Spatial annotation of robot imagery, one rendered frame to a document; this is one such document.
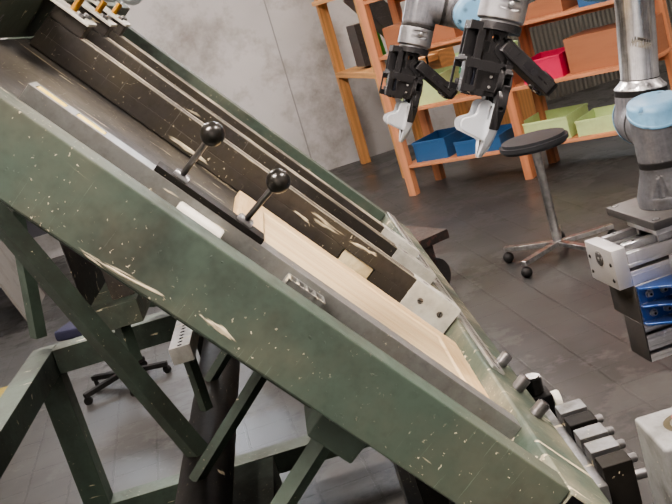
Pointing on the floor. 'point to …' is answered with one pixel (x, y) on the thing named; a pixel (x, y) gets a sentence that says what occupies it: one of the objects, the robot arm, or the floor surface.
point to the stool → (543, 140)
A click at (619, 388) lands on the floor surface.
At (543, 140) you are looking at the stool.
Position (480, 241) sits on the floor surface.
